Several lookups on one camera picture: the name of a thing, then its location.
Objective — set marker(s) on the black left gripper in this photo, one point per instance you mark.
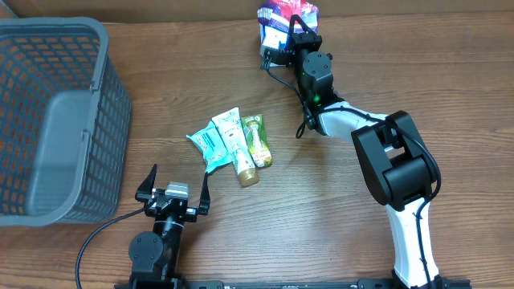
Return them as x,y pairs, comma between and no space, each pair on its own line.
169,205

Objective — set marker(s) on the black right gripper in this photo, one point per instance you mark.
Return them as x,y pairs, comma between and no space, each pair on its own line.
302,42

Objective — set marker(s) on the purple sanitary pad pack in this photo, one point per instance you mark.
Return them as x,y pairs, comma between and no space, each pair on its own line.
277,14

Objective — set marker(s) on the teal plastic packet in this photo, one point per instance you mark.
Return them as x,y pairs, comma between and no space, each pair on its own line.
210,144

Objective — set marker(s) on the white bamboo print tube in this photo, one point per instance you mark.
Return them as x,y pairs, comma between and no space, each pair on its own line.
230,129

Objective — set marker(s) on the green yellow snack pouch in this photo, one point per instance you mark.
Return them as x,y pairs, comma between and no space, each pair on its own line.
256,138

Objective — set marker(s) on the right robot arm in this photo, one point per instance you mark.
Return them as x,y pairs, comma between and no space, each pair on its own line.
398,169

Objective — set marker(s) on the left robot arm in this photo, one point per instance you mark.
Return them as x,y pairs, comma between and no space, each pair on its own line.
154,254

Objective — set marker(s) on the white barcode scanner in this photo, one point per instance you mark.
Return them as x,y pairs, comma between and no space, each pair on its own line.
271,38

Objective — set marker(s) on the grey plastic mesh basket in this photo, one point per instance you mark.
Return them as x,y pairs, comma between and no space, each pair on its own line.
65,120

